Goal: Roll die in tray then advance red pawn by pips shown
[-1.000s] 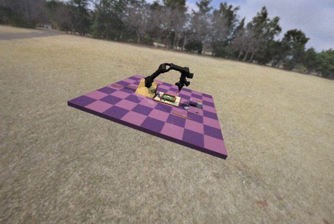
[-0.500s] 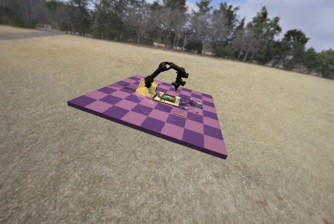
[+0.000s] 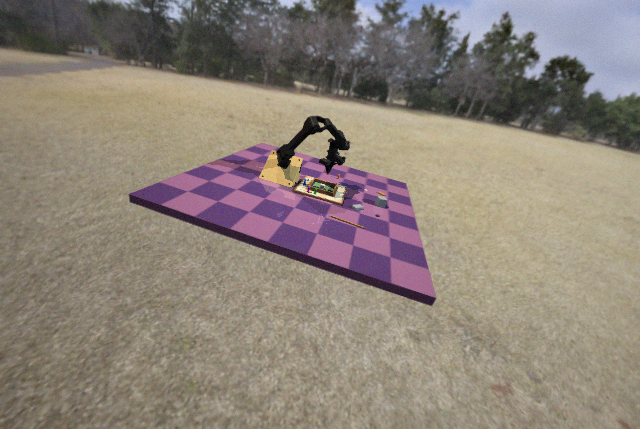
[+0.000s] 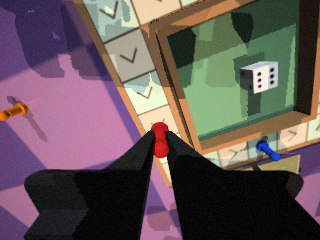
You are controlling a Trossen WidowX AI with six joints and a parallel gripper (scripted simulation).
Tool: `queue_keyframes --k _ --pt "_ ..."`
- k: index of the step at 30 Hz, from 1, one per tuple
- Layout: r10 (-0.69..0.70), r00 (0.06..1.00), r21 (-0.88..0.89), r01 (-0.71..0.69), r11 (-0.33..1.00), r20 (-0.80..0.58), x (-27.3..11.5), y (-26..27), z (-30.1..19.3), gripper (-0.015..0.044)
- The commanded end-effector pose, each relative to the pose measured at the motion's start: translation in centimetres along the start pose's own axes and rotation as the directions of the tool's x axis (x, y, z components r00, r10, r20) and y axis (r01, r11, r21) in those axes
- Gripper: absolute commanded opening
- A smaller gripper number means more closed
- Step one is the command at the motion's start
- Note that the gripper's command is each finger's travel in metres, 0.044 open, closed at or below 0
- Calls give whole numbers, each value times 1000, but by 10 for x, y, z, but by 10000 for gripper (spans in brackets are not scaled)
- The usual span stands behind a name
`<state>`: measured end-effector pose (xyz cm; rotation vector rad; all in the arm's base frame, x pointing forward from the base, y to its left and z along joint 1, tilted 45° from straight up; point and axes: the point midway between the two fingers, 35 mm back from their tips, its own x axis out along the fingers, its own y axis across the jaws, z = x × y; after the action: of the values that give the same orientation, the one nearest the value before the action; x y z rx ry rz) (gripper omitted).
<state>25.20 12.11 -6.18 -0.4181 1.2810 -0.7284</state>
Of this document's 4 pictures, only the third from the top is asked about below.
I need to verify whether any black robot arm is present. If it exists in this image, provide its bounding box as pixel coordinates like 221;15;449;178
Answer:
276;116;351;169

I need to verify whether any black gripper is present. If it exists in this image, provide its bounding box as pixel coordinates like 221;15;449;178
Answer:
319;149;339;173

